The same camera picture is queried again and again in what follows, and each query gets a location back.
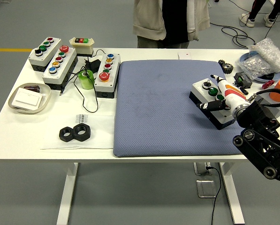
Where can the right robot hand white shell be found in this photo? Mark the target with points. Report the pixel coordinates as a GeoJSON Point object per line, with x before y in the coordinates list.
{"type": "Point", "coordinates": [231, 93]}

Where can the grey four-button control box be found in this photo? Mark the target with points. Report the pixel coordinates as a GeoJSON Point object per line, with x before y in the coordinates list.
{"type": "Point", "coordinates": [198, 88]}

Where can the five-button box red mushroom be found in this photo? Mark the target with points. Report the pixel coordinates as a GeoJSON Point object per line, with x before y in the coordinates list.
{"type": "Point", "coordinates": [64, 64]}
{"type": "Point", "coordinates": [114, 70]}

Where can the black module with green terminal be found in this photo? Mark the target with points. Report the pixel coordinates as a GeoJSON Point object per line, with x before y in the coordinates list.
{"type": "Point", "coordinates": [241, 79]}

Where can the black gear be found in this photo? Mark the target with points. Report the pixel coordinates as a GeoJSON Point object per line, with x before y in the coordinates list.
{"type": "Point", "coordinates": [227, 69]}

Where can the grey box under orange knob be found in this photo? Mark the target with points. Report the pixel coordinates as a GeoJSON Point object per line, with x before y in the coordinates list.
{"type": "Point", "coordinates": [265, 97]}

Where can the clear bag of silver parts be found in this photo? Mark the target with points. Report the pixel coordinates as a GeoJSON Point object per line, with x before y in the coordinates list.
{"type": "Point", "coordinates": [254, 65]}

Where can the small red item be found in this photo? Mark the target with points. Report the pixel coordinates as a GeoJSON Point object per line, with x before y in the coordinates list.
{"type": "Point", "coordinates": [268, 84]}

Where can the bubble wrap bag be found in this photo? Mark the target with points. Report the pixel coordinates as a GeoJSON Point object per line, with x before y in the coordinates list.
{"type": "Point", "coordinates": [268, 54]}

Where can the small white card box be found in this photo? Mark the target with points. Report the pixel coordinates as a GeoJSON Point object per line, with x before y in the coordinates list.
{"type": "Point", "coordinates": [184, 55]}

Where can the person with white shoes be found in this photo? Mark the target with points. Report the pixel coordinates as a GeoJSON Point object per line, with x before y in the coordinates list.
{"type": "Point", "coordinates": [250, 22]}

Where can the blue-grey mat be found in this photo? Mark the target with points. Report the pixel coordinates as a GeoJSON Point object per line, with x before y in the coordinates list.
{"type": "Point", "coordinates": [153, 105]}

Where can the metal floor socket plate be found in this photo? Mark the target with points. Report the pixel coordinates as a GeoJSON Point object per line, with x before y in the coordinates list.
{"type": "Point", "coordinates": [205, 188]}

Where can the white table leg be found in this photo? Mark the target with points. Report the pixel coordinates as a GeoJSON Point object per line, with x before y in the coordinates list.
{"type": "Point", "coordinates": [68, 192]}
{"type": "Point", "coordinates": [232, 194]}

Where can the clear printed plastic bag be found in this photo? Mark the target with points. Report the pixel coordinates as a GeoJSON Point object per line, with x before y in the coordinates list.
{"type": "Point", "coordinates": [100, 136]}

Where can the green tape roll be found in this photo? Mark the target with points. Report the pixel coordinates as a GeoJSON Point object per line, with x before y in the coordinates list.
{"type": "Point", "coordinates": [87, 80]}

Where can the black hex nut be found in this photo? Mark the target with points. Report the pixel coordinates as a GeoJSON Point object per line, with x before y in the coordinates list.
{"type": "Point", "coordinates": [83, 137]}
{"type": "Point", "coordinates": [67, 138]}

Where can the grey box with four buttons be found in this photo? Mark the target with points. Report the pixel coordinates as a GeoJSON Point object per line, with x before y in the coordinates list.
{"type": "Point", "coordinates": [51, 50]}

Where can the dark brown small item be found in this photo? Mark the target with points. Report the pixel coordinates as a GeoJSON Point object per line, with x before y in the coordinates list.
{"type": "Point", "coordinates": [33, 89]}

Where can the beige tray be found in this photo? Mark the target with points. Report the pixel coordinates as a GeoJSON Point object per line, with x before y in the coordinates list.
{"type": "Point", "coordinates": [29, 112]}

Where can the cream three-button switch box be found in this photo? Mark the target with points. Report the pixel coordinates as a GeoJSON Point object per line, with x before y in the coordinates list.
{"type": "Point", "coordinates": [83, 48]}

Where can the white wall switch plate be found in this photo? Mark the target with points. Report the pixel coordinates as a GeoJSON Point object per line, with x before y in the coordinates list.
{"type": "Point", "coordinates": [27, 98]}

